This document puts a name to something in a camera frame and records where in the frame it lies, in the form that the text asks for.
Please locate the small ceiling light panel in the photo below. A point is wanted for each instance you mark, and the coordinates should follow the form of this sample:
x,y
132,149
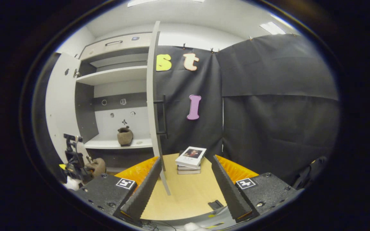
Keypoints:
x,y
272,28

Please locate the small black box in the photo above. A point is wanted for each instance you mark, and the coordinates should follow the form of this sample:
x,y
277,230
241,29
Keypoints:
x,y
216,204

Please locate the white cabinet door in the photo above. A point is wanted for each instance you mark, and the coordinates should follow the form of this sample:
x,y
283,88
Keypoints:
x,y
61,106
153,96

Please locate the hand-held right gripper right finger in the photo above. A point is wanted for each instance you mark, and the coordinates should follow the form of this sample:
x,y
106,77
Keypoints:
x,y
228,192

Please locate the dark bulky object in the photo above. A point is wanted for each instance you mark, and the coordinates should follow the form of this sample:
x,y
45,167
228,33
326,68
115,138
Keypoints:
x,y
310,175

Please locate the large ceiling light panel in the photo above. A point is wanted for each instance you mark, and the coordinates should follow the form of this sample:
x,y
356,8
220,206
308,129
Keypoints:
x,y
165,2

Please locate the dark book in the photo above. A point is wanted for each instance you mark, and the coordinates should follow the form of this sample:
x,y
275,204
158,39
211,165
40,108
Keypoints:
x,y
188,167

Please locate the black backdrop cloth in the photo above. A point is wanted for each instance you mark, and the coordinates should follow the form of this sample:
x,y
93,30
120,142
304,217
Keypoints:
x,y
268,128

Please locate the white shoe cabinet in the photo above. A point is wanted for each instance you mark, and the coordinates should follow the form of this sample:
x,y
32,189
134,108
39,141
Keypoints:
x,y
114,75

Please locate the white book with portrait cover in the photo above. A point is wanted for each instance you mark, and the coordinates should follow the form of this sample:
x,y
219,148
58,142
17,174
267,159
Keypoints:
x,y
191,155

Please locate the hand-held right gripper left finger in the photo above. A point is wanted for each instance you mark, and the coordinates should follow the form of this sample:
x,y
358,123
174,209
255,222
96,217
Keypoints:
x,y
146,192

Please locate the pale book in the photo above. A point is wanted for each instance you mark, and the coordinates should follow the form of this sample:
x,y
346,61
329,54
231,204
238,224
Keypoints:
x,y
188,172

